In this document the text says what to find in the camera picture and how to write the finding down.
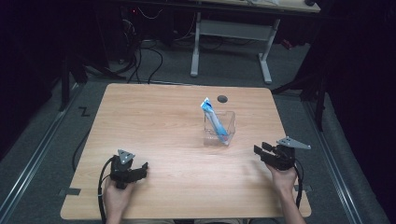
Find metal floor rail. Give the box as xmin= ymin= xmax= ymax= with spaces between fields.
xmin=303 ymin=100 xmax=364 ymax=224
xmin=0 ymin=83 xmax=82 ymax=220

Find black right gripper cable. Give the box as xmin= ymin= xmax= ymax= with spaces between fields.
xmin=292 ymin=158 xmax=304 ymax=210

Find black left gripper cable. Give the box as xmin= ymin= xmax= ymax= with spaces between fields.
xmin=96 ymin=157 xmax=115 ymax=224

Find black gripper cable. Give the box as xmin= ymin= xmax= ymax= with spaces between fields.
xmin=96 ymin=157 xmax=115 ymax=224
xmin=292 ymin=158 xmax=304 ymax=210

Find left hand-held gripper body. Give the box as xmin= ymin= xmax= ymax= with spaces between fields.
xmin=108 ymin=148 xmax=135 ymax=189

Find clear plastic container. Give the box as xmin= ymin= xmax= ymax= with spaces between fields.
xmin=204 ymin=110 xmax=236 ymax=147

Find wooden desk white legs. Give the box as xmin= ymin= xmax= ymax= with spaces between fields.
xmin=190 ymin=0 xmax=321 ymax=85

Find person's left hand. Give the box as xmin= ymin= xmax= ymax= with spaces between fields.
xmin=103 ymin=179 xmax=134 ymax=217

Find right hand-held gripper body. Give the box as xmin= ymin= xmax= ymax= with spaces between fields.
xmin=268 ymin=136 xmax=312 ymax=172

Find black metal stand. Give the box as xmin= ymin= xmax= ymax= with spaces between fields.
xmin=271 ymin=59 xmax=329 ymax=133
xmin=58 ymin=52 xmax=127 ymax=113

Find black floor cable bundle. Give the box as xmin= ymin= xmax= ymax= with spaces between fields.
xmin=125 ymin=40 xmax=164 ymax=85

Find person's right hand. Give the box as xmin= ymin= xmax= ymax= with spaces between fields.
xmin=265 ymin=163 xmax=298 ymax=196

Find blue white toothpaste tube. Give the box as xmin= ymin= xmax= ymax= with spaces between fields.
xmin=200 ymin=96 xmax=230 ymax=145

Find thin black floor cable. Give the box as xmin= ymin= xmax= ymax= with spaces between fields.
xmin=71 ymin=129 xmax=92 ymax=173

